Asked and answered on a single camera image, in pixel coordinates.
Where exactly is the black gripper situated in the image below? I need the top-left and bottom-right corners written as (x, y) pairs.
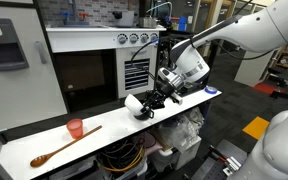
top-left (140, 83), bottom-right (174, 112)

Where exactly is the white bowl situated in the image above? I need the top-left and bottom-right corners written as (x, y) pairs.
top-left (123, 93), bottom-right (145, 117)

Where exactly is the pink cloth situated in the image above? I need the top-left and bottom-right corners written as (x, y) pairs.
top-left (132, 130), bottom-right (165, 158)

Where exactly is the clear plastic bag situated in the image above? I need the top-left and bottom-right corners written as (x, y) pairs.
top-left (157, 113), bottom-right (202, 154)

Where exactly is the white storage bin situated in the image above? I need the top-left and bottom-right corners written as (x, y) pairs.
top-left (149, 135), bottom-right (202, 173)

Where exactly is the blue tape roll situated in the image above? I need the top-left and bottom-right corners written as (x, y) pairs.
top-left (204, 85), bottom-right (219, 95)

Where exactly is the grey oven knob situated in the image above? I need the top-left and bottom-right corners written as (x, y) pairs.
top-left (139, 32), bottom-right (151, 44)
top-left (149, 31), bottom-right (160, 43)
top-left (128, 32), bottom-right (140, 44)
top-left (117, 33), bottom-right (129, 45)

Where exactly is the red plastic cup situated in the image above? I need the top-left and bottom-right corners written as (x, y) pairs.
top-left (66, 117), bottom-right (85, 140)

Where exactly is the metal toy pot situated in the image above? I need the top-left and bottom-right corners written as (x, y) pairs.
top-left (138, 16), bottom-right (160, 29)

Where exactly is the blue box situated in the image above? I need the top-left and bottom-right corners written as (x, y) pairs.
top-left (177, 15), bottom-right (188, 32)

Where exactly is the grey toy pot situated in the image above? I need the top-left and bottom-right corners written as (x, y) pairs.
top-left (112, 10), bottom-right (136, 28)

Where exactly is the white toy oven unit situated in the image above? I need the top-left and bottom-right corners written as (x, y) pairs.
top-left (45, 23), bottom-right (168, 113)

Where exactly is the wooden spoon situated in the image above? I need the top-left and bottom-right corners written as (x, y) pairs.
top-left (29, 125), bottom-right (103, 168)

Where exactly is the white cabinet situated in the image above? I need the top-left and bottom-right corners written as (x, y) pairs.
top-left (233, 49), bottom-right (279, 88)

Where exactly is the toy faucet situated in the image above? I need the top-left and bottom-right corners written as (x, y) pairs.
top-left (59, 0), bottom-right (90, 25)

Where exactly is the red floor mat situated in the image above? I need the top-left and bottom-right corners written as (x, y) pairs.
top-left (253, 82), bottom-right (280, 96)

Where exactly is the black chair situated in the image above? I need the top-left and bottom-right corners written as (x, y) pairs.
top-left (266, 65), bottom-right (288, 101)

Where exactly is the wooden shelf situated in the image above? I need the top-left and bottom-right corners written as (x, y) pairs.
top-left (273, 39), bottom-right (288, 71)

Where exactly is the grey fridge dispenser panel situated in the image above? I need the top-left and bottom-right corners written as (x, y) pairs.
top-left (0, 17), bottom-right (30, 72)

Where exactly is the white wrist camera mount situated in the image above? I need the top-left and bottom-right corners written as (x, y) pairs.
top-left (170, 92), bottom-right (184, 106)

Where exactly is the grey oven door handle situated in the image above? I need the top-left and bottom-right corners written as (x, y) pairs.
top-left (130, 49), bottom-right (149, 57)

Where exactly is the yellow cable coil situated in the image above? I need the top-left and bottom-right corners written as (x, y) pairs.
top-left (97, 141), bottom-right (146, 173)

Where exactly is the black metal frame rack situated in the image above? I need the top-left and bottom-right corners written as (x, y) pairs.
top-left (156, 29), bottom-right (218, 101)

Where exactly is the metal bracket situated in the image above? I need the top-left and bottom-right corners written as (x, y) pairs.
top-left (210, 146), bottom-right (248, 178)

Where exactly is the grey fridge handle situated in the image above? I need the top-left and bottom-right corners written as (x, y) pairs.
top-left (34, 39), bottom-right (48, 65)

